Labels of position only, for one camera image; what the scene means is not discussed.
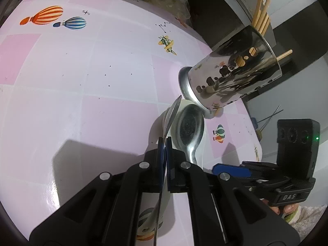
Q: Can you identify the wide steel soup spoon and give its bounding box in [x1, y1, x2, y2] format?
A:
[171, 104, 205, 168]

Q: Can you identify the white ceramic soup spoon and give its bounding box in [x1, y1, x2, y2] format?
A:
[137, 95, 182, 245]

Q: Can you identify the slim steel spoon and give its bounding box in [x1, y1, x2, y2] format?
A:
[153, 95, 182, 245]

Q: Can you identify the wooden chopstick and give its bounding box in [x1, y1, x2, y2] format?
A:
[261, 18, 270, 36]
[277, 49, 293, 61]
[259, 13, 269, 33]
[251, 0, 262, 27]
[255, 0, 271, 31]

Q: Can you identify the person's right hand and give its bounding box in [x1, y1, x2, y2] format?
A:
[269, 204, 301, 223]

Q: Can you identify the perforated steel utensil holder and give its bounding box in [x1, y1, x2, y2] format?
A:
[178, 26, 282, 119]

